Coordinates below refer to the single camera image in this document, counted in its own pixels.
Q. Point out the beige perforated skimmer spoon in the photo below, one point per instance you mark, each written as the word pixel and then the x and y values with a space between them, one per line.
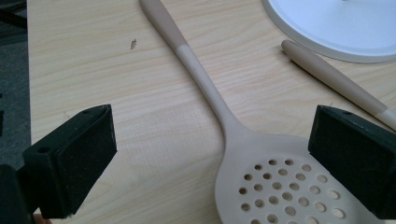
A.
pixel 230 124

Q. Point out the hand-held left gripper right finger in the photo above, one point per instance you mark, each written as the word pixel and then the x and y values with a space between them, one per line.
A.
pixel 358 161

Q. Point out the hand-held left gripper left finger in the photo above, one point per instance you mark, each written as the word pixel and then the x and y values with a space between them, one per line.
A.
pixel 71 161

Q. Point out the beige slotted turner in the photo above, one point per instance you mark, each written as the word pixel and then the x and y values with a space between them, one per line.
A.
pixel 327 73

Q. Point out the white utensil rack stand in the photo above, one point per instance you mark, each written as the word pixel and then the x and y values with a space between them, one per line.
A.
pixel 336 28

